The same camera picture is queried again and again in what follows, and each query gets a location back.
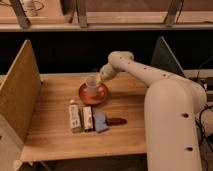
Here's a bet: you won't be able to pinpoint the translucent white cup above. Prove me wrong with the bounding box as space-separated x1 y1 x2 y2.
85 75 99 97

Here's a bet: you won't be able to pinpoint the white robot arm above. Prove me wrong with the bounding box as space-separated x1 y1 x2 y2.
99 51 207 171

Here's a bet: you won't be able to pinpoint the orange ceramic bowl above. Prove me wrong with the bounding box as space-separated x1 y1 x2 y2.
78 83 108 106

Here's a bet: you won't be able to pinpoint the white and pink box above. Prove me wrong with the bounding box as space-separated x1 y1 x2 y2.
83 106 94 132

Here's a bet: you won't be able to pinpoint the white squeeze tube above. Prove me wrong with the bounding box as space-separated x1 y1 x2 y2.
68 100 82 133

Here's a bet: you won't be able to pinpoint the blue sponge block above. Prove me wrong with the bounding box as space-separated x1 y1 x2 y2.
94 112 109 133

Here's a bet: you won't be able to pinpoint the right dark side panel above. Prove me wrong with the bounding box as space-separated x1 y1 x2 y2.
150 36 185 77

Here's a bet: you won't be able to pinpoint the wooden back shelf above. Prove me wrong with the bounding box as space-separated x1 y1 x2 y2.
0 0 213 32

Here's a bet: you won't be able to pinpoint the left wooden side panel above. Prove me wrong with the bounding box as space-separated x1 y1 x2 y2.
0 40 41 146

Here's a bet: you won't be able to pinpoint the white container on shelf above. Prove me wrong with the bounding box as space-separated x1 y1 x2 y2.
23 0 37 17

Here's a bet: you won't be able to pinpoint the black cables at right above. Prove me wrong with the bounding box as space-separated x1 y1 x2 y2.
193 56 213 171

